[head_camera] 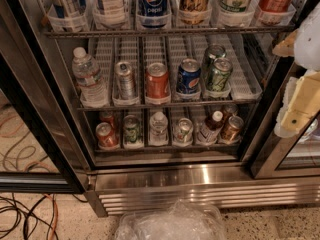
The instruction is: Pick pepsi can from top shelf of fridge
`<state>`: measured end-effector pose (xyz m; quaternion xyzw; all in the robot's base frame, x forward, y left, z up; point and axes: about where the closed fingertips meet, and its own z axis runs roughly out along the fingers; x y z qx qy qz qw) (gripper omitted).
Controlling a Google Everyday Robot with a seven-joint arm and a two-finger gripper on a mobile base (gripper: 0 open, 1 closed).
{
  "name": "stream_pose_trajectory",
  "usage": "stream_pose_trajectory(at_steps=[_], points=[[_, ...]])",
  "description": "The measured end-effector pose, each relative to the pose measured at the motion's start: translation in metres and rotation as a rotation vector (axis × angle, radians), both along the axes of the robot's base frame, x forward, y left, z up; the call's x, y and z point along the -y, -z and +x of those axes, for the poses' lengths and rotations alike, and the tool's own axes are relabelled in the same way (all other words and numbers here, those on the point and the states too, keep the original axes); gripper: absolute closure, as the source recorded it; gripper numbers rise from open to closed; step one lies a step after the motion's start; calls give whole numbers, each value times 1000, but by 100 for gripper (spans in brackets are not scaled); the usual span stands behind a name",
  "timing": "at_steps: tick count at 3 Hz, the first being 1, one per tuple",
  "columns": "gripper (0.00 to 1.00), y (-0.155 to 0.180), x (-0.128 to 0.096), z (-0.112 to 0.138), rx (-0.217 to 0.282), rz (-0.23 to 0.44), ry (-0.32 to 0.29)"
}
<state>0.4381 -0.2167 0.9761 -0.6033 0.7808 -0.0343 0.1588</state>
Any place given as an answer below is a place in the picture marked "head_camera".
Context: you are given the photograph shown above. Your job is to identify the blue pepsi can top shelf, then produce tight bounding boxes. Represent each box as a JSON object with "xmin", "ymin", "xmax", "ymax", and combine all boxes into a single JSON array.
[{"xmin": 138, "ymin": 0, "xmax": 168, "ymax": 28}]

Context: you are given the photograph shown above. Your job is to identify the blue pepsi can shelf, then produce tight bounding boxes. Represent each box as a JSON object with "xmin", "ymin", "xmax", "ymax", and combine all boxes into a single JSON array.
[
  {"xmin": 138, "ymin": 0, "xmax": 168, "ymax": 28},
  {"xmin": 176, "ymin": 58, "xmax": 201, "ymax": 94}
]

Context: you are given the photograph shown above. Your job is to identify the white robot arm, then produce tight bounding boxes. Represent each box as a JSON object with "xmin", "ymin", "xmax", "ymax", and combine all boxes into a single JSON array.
[{"xmin": 272, "ymin": 2, "xmax": 320, "ymax": 138}]

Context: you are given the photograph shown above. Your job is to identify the right glass fridge door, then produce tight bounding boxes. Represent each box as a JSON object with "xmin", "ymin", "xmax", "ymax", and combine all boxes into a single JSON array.
[{"xmin": 248, "ymin": 64, "xmax": 320, "ymax": 179}]

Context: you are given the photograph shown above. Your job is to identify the glass fridge door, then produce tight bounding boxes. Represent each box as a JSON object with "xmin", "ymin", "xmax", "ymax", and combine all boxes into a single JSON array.
[
  {"xmin": 0, "ymin": 47, "xmax": 88, "ymax": 194},
  {"xmin": 248, "ymin": 64, "xmax": 320, "ymax": 179}
]

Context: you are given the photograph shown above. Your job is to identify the brown can rear bottom shelf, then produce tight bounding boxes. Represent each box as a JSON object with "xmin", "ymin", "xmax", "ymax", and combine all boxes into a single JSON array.
[{"xmin": 222, "ymin": 104, "xmax": 238, "ymax": 122}]

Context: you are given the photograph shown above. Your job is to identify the brown can front bottom shelf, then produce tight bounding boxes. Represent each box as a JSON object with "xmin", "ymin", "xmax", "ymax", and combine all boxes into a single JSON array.
[{"xmin": 220, "ymin": 116, "xmax": 244, "ymax": 143}]

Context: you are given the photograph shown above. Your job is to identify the green can front middle shelf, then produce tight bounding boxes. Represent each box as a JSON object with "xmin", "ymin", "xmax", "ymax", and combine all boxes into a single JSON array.
[{"xmin": 206, "ymin": 58, "xmax": 233, "ymax": 92}]

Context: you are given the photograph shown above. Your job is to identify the green can rear middle shelf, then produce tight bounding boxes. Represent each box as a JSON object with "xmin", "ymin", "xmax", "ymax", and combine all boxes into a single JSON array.
[{"xmin": 202, "ymin": 44, "xmax": 226, "ymax": 78}]

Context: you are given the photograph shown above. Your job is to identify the blue pepsi can middle shelf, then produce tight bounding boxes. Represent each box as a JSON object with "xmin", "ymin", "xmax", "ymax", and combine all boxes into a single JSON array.
[{"xmin": 176, "ymin": 58, "xmax": 201, "ymax": 94}]

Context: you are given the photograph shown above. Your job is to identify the light green can bottom shelf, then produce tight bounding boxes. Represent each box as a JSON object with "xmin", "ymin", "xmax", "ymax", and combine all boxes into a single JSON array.
[{"xmin": 174, "ymin": 118, "xmax": 193, "ymax": 143}]

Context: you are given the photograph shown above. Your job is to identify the clear water bottle bottom shelf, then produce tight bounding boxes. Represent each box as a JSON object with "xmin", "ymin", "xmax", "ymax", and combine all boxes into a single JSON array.
[{"xmin": 149, "ymin": 112, "xmax": 168, "ymax": 146}]

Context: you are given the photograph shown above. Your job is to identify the clear water bottle shelf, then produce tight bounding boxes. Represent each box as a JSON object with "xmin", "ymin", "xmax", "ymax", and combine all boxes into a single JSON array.
[
  {"xmin": 149, "ymin": 112, "xmax": 168, "ymax": 146},
  {"xmin": 72, "ymin": 47, "xmax": 108, "ymax": 108}
]

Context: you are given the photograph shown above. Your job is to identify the red can middle shelf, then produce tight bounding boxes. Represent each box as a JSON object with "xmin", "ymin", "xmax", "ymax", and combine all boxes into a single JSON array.
[{"xmin": 146, "ymin": 62, "xmax": 169, "ymax": 99}]

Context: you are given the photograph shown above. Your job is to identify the gold brown can top shelf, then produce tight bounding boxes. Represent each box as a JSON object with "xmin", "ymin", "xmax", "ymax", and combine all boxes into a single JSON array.
[{"xmin": 179, "ymin": 0, "xmax": 209, "ymax": 25}]

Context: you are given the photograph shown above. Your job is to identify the stainless steel fridge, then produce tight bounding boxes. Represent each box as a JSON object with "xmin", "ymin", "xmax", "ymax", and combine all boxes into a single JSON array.
[{"xmin": 0, "ymin": 0, "xmax": 319, "ymax": 217}]

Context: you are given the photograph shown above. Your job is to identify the silver can middle shelf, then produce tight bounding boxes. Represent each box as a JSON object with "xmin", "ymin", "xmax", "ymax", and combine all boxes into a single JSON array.
[{"xmin": 115, "ymin": 61, "xmax": 136, "ymax": 100}]

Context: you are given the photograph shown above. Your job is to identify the red can rear bottom shelf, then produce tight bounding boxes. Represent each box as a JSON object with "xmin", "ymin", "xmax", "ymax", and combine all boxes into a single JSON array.
[{"xmin": 99, "ymin": 111, "xmax": 116, "ymax": 128}]

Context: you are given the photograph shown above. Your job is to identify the red can front bottom shelf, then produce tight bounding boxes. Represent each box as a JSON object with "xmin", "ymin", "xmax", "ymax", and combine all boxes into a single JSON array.
[{"xmin": 95, "ymin": 122, "xmax": 118, "ymax": 148}]

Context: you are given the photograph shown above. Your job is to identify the clear water bottle middle shelf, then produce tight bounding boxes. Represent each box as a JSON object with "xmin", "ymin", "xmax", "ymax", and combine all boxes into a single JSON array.
[{"xmin": 72, "ymin": 47, "xmax": 108, "ymax": 108}]

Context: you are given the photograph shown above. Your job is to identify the white label bottle top shelf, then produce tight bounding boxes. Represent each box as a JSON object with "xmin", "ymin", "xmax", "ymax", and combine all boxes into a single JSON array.
[{"xmin": 94, "ymin": 0, "xmax": 126, "ymax": 27}]

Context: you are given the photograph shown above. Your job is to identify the left glass fridge door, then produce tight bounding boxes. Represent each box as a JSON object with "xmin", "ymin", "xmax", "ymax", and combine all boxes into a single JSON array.
[{"xmin": 0, "ymin": 47, "xmax": 88, "ymax": 194}]

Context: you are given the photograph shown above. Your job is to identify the brown bottle white cap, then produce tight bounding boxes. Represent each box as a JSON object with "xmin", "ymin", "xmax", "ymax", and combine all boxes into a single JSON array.
[{"xmin": 198, "ymin": 111, "xmax": 223, "ymax": 143}]

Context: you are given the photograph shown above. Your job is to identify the clear plastic bag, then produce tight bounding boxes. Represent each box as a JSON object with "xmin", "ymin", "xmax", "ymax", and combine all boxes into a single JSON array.
[{"xmin": 114, "ymin": 200, "xmax": 227, "ymax": 240}]

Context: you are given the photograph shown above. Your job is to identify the orange cable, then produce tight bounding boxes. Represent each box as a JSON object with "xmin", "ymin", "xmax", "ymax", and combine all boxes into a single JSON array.
[{"xmin": 42, "ymin": 193, "xmax": 60, "ymax": 240}]

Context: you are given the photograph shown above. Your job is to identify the black cable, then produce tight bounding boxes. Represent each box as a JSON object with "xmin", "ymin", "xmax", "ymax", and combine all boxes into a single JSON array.
[{"xmin": 0, "ymin": 193, "xmax": 58, "ymax": 240}]

